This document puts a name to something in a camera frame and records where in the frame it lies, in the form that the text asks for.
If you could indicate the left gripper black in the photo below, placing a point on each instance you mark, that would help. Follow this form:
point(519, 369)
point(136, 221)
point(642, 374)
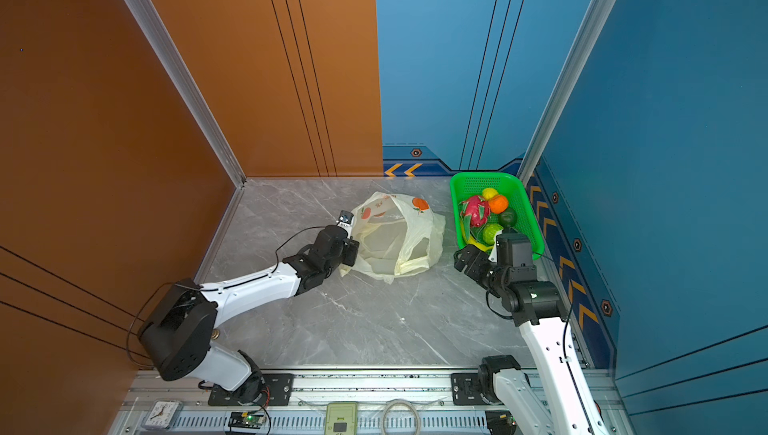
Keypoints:
point(352, 252)

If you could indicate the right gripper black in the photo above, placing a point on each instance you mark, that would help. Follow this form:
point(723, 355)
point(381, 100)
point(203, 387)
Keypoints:
point(468, 250)

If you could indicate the green round fruit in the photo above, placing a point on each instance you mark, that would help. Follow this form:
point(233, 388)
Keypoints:
point(489, 232)

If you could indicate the pink dragon fruit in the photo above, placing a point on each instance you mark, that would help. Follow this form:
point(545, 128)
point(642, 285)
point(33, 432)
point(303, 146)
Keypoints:
point(474, 214)

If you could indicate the dark green avocado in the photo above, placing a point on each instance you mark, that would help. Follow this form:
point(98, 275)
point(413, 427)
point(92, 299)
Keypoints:
point(508, 218)

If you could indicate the yellow lemon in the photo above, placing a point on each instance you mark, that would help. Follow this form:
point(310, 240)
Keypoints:
point(489, 193)

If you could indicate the translucent yellowish plastic bag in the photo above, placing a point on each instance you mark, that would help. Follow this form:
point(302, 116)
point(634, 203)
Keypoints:
point(399, 236)

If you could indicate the green plastic basket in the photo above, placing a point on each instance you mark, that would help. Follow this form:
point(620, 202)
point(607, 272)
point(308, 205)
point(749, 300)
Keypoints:
point(467, 184)

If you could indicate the yellow banana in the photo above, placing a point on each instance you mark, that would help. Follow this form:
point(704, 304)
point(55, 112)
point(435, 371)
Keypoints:
point(472, 241)

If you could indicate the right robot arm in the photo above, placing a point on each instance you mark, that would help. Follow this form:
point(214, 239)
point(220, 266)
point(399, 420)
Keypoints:
point(538, 311)

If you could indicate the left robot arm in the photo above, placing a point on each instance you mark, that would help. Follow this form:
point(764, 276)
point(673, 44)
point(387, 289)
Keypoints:
point(178, 335)

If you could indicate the small circuit board right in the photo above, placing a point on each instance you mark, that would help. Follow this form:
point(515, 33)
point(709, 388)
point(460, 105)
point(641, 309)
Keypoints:
point(500, 423)

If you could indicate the pale green handheld device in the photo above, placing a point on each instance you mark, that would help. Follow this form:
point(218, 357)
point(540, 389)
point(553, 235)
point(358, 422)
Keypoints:
point(341, 418)

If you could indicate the green circuit board left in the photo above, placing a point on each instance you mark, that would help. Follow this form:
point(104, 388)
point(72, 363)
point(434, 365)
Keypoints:
point(247, 422)

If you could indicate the small analog clock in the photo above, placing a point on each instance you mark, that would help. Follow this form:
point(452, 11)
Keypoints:
point(162, 415)

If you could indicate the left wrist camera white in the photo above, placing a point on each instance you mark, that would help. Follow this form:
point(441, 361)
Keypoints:
point(345, 221)

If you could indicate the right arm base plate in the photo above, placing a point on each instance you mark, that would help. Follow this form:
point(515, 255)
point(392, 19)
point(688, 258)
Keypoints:
point(466, 389)

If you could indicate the aluminium front rail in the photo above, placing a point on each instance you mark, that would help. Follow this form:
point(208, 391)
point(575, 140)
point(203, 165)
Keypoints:
point(393, 400)

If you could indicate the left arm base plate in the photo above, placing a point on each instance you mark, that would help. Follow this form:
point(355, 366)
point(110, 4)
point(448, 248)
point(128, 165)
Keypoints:
point(274, 390)

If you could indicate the left aluminium corner post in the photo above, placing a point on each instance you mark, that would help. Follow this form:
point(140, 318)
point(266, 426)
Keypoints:
point(161, 42)

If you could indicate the aluminium corner post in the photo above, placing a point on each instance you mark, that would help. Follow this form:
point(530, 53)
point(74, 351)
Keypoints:
point(161, 42)
point(592, 24)

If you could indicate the right aluminium corner post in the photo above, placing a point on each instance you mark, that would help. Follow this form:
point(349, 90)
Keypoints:
point(592, 24)

